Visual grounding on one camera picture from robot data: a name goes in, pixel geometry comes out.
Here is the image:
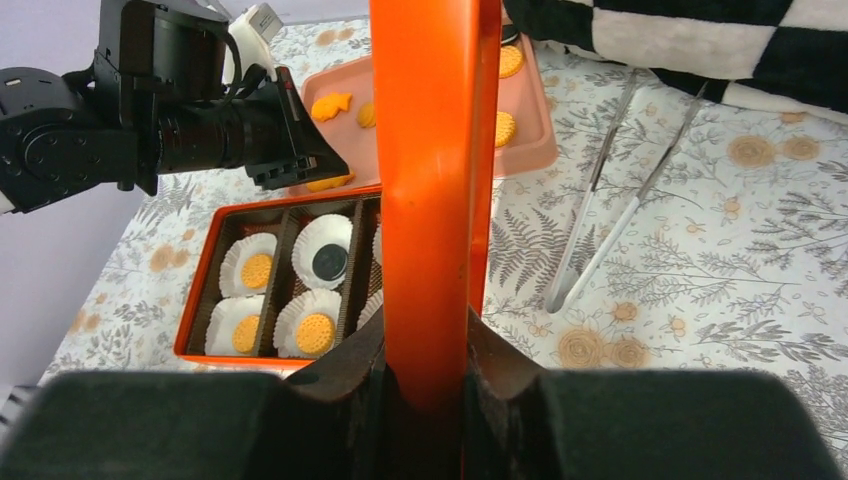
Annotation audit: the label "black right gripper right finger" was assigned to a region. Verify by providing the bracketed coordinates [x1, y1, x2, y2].
[464, 315, 841, 479]

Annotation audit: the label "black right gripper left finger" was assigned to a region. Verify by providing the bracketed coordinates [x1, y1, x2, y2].
[1, 314, 383, 479]

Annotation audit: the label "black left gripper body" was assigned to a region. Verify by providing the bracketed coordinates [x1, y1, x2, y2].
[1, 1, 349, 213]

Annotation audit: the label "yellow round biscuit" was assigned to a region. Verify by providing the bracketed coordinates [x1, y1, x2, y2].
[295, 313, 336, 356]
[240, 253, 273, 289]
[495, 111, 517, 148]
[231, 315, 260, 355]
[498, 45, 524, 79]

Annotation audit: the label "metal slotted tongs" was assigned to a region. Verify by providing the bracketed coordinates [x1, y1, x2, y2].
[543, 66, 710, 316]

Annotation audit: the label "orange cookie box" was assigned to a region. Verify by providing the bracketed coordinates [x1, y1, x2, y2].
[174, 186, 383, 369]

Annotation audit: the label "pink cookie tray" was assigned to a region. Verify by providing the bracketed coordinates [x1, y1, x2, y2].
[300, 35, 558, 189]

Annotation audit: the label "orange box lid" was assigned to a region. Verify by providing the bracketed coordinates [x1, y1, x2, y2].
[368, 0, 503, 412]

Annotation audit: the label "black sandwich cookie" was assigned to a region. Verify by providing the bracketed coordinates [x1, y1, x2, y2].
[311, 244, 348, 281]

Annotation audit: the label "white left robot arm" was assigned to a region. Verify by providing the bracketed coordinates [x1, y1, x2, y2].
[1, 1, 349, 213]

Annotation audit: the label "white paper cup liner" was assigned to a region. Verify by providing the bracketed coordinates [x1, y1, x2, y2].
[372, 224, 383, 266]
[204, 295, 264, 356]
[273, 289, 342, 359]
[291, 214, 353, 290]
[357, 289, 384, 330]
[219, 233, 277, 298]

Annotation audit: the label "orange fish cookie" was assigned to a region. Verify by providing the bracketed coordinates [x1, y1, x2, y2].
[305, 173, 356, 193]
[310, 92, 353, 122]

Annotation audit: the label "swirl butter cookie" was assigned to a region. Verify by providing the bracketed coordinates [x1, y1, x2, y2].
[356, 102, 376, 129]

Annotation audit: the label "black white checkered pillow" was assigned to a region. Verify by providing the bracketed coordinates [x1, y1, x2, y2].
[503, 1, 847, 123]

